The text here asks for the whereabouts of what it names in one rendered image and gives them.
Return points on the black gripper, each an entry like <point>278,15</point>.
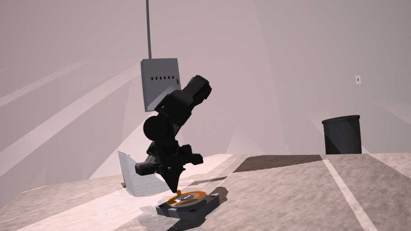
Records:
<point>170,175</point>

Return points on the orange round plate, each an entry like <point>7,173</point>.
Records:
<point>175,202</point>

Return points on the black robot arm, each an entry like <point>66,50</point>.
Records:
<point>173,111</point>

